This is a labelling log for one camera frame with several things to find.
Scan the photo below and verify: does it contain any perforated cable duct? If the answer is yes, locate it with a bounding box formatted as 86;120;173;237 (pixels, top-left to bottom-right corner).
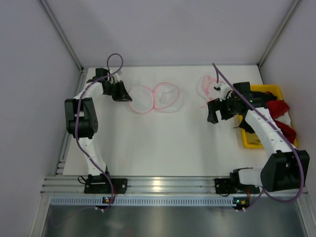
50;196;237;207

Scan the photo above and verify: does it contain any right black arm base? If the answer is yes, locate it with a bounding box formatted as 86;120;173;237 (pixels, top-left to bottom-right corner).
214;178;260;196

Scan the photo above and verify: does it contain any red garment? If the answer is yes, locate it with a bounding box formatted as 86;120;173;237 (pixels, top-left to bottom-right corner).
266;92;296;144

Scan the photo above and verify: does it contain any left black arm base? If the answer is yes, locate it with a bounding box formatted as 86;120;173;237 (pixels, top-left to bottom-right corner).
78;174;128;194

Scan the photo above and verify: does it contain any white pink-trimmed laundry bag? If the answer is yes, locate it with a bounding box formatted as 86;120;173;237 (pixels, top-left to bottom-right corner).
196;75;219;108
128;82;184;114

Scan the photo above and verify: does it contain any gold garment in bin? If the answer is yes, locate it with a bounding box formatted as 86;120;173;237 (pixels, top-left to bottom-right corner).
246;132;262;146

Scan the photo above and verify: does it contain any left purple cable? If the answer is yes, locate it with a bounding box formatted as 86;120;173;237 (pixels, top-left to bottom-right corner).
75;53;124;213

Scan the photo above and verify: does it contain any yellow plastic bin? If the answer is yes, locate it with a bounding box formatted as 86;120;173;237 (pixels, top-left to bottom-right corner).
238;84;299;149

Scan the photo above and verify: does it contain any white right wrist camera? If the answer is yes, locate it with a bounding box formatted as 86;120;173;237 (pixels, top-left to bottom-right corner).
213;82;232;93

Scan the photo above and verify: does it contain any aluminium front rail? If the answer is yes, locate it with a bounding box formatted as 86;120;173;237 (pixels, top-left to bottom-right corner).
40;175;308;196

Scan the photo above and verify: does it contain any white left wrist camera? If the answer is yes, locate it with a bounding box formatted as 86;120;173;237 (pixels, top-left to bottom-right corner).
110;71;122;84

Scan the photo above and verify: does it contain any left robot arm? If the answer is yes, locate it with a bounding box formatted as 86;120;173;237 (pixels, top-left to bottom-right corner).
64;68;132;184

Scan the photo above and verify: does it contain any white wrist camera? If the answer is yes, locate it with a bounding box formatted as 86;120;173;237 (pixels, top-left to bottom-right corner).
213;82;232;93
110;71;122;84

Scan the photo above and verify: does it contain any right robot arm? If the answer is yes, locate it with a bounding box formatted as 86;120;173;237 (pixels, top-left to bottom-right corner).
207;82;310;192

